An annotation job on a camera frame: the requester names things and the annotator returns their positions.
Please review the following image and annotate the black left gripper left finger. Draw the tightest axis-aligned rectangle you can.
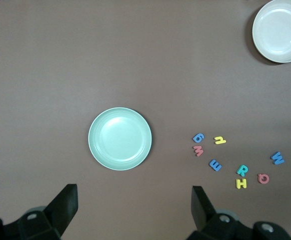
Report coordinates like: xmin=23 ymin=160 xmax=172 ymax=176
xmin=19 ymin=184 xmax=78 ymax=240

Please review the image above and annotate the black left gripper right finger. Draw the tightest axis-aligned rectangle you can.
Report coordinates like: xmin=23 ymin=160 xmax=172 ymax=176
xmin=186 ymin=185 xmax=251 ymax=240

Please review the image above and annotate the yellow foam uppercase H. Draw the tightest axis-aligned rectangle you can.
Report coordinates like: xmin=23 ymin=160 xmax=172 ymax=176
xmin=235 ymin=177 xmax=248 ymax=190

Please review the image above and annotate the pink foam letter w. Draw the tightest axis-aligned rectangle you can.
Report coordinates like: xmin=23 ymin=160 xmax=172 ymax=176
xmin=192 ymin=144 xmax=205 ymax=157

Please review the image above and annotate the pink foam letter Q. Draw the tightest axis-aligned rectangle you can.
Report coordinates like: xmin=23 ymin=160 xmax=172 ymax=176
xmin=256 ymin=173 xmax=270 ymax=185

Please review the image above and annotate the blue foam letter g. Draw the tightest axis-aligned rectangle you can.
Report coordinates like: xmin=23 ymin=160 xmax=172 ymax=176
xmin=192 ymin=133 xmax=206 ymax=145

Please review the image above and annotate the blue foam uppercase M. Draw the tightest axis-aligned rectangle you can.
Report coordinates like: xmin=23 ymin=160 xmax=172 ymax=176
xmin=270 ymin=151 xmax=286 ymax=166

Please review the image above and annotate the blue foam lowercase m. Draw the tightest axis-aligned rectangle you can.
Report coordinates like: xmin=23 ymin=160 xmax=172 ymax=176
xmin=208 ymin=158 xmax=223 ymax=172

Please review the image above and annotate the green plate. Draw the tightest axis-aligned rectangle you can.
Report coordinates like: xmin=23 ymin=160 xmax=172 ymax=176
xmin=88 ymin=107 xmax=153 ymax=172

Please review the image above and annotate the beige plate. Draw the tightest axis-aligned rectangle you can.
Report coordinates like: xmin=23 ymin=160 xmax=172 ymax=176
xmin=251 ymin=0 xmax=291 ymax=63

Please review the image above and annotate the teal foam letter R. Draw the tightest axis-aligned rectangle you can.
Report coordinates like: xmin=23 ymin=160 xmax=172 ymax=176
xmin=236 ymin=164 xmax=249 ymax=177

